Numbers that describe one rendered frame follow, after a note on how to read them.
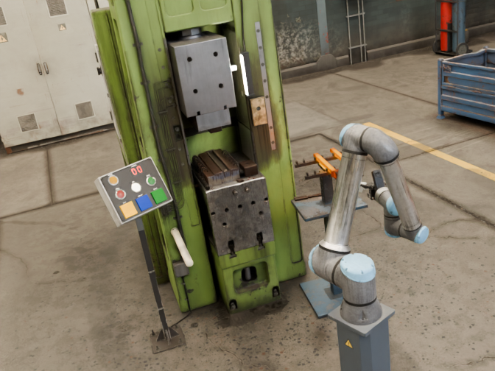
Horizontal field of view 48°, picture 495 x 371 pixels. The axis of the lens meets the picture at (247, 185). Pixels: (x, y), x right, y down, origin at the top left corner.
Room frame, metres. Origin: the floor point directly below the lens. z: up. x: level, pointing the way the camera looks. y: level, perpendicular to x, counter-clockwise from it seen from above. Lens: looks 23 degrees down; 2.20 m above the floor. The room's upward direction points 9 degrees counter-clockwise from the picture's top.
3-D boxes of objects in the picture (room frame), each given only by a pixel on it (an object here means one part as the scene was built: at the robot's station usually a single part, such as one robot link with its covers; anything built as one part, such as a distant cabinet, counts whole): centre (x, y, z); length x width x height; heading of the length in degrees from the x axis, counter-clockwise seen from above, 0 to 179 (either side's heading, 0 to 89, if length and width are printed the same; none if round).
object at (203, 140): (3.62, 0.22, 1.37); 0.41 x 0.10 x 0.91; 104
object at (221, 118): (3.30, 0.19, 1.32); 0.42 x 0.20 x 0.10; 14
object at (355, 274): (2.08, -0.42, 0.79); 0.17 x 0.15 x 0.18; 32
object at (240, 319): (3.05, 0.12, 0.01); 0.58 x 0.39 x 0.01; 104
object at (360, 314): (2.07, -0.43, 0.65); 0.19 x 0.19 x 0.10
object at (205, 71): (3.31, 0.15, 1.56); 0.42 x 0.39 x 0.40; 14
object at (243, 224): (3.32, 0.14, 0.69); 0.56 x 0.38 x 0.45; 14
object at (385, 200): (2.46, -0.70, 0.93); 0.12 x 0.09 x 0.10; 9
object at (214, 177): (3.30, 0.19, 0.96); 0.42 x 0.20 x 0.09; 14
